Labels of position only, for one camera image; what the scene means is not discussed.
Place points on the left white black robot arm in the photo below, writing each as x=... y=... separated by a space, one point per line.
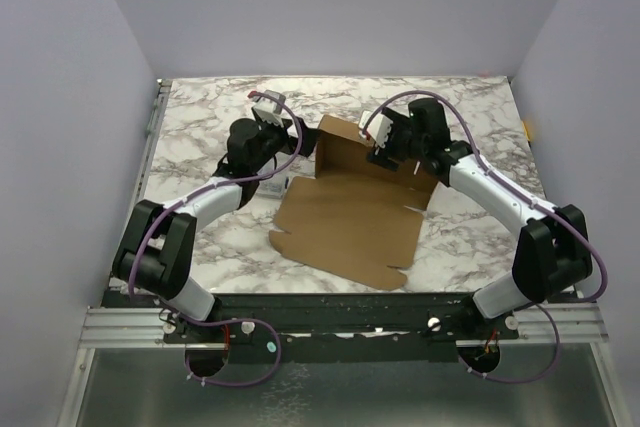
x=156 y=250

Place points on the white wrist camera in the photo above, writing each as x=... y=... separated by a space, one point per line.
x=378 y=130
x=267 y=110

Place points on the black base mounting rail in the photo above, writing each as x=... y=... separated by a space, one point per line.
x=343 y=328

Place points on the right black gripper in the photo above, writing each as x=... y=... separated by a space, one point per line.
x=386 y=153

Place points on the aluminium extrusion frame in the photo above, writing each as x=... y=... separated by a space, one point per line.
x=123 y=261

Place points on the clear plastic screw organizer box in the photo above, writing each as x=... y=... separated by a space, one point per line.
x=276 y=185

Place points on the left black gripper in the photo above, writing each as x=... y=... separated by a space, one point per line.
x=290 y=143

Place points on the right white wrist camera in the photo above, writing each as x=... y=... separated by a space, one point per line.
x=378 y=130

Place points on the brown cardboard box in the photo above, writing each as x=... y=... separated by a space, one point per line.
x=353 y=219

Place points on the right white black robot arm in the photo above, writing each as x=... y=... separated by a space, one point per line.
x=552 y=251

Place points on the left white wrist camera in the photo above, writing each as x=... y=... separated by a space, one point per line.
x=267 y=110

